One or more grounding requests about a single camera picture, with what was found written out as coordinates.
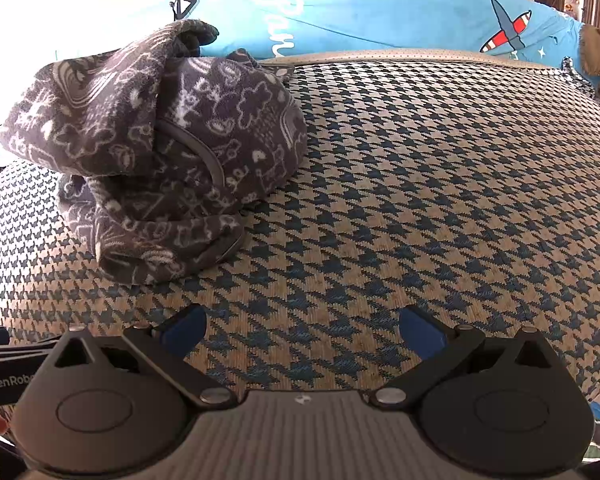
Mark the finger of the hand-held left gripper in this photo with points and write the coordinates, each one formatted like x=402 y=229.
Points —
x=15 y=347

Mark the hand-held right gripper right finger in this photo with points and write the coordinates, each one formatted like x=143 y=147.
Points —
x=422 y=332

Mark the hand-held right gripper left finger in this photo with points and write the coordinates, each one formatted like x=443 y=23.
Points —
x=185 y=331

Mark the blue printed sofa back cover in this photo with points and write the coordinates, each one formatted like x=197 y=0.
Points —
x=380 y=15

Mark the grey patterned fleece garment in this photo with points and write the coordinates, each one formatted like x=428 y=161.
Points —
x=180 y=135

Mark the houndstooth sofa seat cover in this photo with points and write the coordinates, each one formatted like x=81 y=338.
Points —
x=430 y=185

